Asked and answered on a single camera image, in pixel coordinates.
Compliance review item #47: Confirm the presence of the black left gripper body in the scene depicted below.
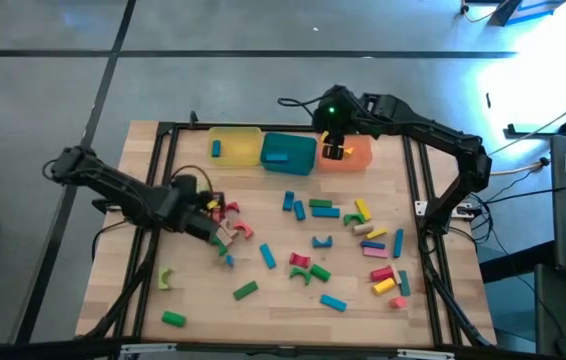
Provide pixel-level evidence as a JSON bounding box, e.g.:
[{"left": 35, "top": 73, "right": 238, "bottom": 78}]
[{"left": 162, "top": 188, "right": 213, "bottom": 234}]

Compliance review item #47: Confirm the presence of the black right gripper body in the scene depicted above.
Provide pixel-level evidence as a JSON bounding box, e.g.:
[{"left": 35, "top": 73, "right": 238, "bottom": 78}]
[{"left": 312, "top": 85, "right": 362, "bottom": 135}]

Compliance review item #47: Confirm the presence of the yellow wooden cylinder block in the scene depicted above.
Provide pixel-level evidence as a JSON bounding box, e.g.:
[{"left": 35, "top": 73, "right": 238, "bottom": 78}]
[{"left": 372, "top": 277, "right": 397, "bottom": 296}]

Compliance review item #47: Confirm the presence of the orange translucent plastic bin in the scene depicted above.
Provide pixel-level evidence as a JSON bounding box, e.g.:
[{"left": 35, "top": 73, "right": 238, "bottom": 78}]
[{"left": 315, "top": 132, "right": 374, "bottom": 174}]

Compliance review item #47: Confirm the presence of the coral wooden arch block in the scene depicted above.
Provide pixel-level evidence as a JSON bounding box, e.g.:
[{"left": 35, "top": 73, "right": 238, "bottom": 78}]
[{"left": 233, "top": 220, "right": 255, "bottom": 240}]

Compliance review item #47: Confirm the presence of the teal plastic bin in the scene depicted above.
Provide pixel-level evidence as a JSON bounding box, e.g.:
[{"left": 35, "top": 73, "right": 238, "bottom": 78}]
[{"left": 259, "top": 131, "right": 319, "bottom": 177}]

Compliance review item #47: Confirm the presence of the lime wooden arch block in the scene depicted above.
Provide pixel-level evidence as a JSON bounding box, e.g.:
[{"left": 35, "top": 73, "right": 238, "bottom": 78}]
[{"left": 157, "top": 266, "right": 175, "bottom": 291}]

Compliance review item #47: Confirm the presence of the yellow translucent plastic bin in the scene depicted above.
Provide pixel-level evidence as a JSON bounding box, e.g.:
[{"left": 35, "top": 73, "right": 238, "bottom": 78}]
[{"left": 207, "top": 126, "right": 265, "bottom": 167}]

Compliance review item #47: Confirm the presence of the white power strip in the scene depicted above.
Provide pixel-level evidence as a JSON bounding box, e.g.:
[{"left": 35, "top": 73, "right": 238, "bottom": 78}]
[{"left": 450, "top": 204, "right": 480, "bottom": 220}]

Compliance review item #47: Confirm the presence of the teal wooden plank block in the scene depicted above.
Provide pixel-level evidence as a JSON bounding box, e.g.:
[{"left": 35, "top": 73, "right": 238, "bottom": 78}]
[{"left": 397, "top": 269, "right": 412, "bottom": 298}]

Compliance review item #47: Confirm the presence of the black floor stand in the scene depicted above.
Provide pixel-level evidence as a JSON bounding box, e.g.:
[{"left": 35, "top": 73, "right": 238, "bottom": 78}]
[{"left": 502, "top": 97, "right": 566, "bottom": 144}]

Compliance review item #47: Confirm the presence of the blue edged floor board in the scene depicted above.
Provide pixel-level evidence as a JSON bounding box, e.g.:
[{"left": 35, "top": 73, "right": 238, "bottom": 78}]
[{"left": 486, "top": 0, "right": 566, "bottom": 27}]

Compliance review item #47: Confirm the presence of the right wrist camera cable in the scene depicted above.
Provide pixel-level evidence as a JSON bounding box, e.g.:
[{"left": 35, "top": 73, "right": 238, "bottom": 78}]
[{"left": 276, "top": 95, "right": 323, "bottom": 122}]

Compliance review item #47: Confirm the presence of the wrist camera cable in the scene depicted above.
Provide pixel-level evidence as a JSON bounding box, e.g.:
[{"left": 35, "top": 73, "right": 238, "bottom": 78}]
[
  {"left": 169, "top": 163, "right": 214, "bottom": 195},
  {"left": 276, "top": 95, "right": 323, "bottom": 122}
]

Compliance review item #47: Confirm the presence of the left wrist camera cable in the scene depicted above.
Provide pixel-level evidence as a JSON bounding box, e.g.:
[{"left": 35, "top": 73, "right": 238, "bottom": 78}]
[{"left": 169, "top": 163, "right": 214, "bottom": 195}]

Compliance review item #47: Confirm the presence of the white mount bracket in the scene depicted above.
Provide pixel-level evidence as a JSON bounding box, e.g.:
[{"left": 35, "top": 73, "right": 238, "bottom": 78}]
[
  {"left": 118, "top": 342, "right": 178, "bottom": 360},
  {"left": 395, "top": 347, "right": 456, "bottom": 360}
]

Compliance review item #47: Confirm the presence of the black floor cable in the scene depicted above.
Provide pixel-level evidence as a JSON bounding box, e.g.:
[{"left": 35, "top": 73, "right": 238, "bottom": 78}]
[{"left": 480, "top": 183, "right": 566, "bottom": 206}]

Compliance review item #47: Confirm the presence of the beige floor cable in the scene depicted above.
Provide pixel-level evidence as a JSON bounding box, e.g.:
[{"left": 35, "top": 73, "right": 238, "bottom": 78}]
[{"left": 486, "top": 85, "right": 566, "bottom": 157}]

